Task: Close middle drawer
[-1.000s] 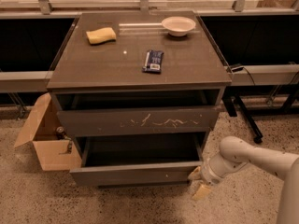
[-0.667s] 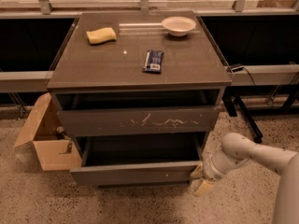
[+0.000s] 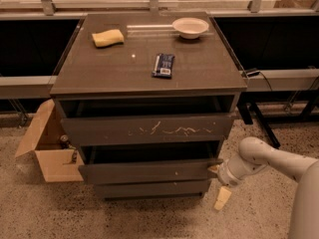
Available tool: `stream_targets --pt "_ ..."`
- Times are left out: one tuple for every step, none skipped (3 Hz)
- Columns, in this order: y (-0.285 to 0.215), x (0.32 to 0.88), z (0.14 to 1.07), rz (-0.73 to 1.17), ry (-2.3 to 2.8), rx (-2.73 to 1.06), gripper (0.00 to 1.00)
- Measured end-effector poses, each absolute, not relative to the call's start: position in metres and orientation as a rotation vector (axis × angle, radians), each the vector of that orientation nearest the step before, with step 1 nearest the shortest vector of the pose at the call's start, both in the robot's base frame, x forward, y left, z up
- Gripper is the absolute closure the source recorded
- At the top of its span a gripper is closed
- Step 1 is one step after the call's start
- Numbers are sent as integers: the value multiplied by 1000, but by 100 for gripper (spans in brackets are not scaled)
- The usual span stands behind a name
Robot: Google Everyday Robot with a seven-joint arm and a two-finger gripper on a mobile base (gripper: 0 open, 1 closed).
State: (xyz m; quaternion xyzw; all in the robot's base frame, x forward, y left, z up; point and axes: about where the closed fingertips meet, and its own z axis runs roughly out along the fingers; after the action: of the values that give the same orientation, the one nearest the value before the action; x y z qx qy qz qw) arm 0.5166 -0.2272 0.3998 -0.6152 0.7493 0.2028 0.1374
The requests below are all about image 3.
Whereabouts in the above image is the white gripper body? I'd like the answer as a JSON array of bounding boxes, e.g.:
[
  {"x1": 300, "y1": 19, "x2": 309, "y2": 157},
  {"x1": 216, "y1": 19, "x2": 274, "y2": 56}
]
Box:
[{"x1": 217, "y1": 160, "x2": 240, "y2": 187}]

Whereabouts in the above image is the grey bottom drawer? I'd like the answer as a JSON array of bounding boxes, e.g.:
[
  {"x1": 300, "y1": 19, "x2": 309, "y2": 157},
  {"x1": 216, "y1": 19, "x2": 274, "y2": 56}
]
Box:
[{"x1": 94, "y1": 180, "x2": 210, "y2": 199}]

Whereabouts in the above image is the white bowl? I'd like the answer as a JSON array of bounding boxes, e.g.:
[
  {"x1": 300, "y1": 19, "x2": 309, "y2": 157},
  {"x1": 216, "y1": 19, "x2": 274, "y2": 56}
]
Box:
[{"x1": 172, "y1": 18, "x2": 209, "y2": 40}]

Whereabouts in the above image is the scratched grey top drawer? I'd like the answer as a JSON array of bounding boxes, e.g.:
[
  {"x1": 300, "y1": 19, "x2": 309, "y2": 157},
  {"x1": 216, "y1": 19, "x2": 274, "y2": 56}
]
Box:
[{"x1": 61, "y1": 113, "x2": 235, "y2": 146}]

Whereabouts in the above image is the black wheeled stand leg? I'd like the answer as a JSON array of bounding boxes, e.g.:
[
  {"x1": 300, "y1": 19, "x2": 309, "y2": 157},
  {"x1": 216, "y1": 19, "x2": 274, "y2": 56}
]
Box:
[{"x1": 237, "y1": 101, "x2": 280, "y2": 148}]

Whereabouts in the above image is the bottle in cardboard box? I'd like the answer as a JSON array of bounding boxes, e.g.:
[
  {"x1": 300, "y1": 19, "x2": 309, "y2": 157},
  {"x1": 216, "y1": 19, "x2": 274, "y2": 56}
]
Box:
[{"x1": 60, "y1": 134, "x2": 74, "y2": 149}]

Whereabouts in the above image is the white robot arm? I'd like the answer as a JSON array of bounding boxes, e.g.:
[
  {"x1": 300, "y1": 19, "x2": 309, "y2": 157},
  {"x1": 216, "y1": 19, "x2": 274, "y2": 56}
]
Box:
[{"x1": 208, "y1": 136, "x2": 319, "y2": 239}]

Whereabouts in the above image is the dark grey drawer cabinet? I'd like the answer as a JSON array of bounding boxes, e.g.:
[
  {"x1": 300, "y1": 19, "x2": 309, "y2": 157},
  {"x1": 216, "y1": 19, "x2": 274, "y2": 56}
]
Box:
[{"x1": 49, "y1": 11, "x2": 248, "y2": 201}]

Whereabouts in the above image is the blue snack packet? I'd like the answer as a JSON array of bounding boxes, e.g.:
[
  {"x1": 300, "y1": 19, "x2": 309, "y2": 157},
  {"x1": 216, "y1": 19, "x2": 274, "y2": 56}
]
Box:
[{"x1": 152, "y1": 53, "x2": 174, "y2": 79}]

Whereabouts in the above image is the black power adapter with cable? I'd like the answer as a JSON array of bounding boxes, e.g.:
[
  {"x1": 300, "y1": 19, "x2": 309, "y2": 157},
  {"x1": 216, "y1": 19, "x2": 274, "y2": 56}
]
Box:
[{"x1": 241, "y1": 68, "x2": 273, "y2": 92}]

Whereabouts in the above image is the yellow sponge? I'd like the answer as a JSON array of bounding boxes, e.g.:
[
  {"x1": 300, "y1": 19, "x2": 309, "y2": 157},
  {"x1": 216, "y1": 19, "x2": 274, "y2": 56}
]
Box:
[{"x1": 92, "y1": 29, "x2": 124, "y2": 48}]

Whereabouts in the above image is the open cardboard box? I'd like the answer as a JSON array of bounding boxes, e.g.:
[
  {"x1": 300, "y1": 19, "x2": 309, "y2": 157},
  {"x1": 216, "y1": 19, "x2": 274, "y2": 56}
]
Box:
[{"x1": 15, "y1": 100, "x2": 84, "y2": 182}]

